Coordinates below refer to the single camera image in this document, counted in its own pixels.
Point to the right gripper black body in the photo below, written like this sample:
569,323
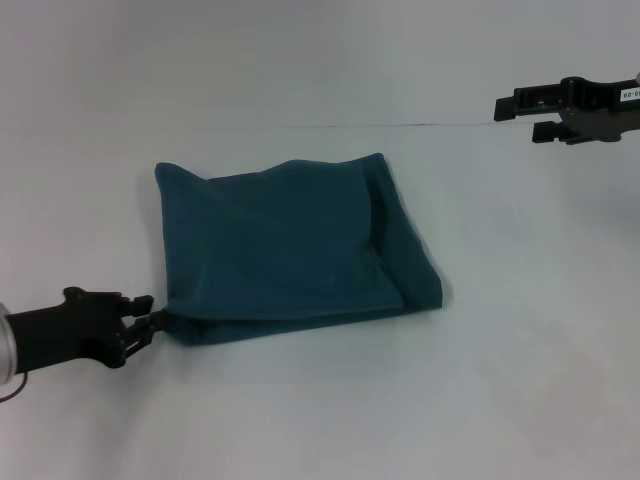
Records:
600,112

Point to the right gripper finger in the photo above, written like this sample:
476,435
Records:
550,132
530,102

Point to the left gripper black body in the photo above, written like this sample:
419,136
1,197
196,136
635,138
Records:
65,330

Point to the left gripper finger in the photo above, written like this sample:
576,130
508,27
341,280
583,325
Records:
145,332
137,306

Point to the blue t-shirt with white print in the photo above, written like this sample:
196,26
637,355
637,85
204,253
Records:
290,250

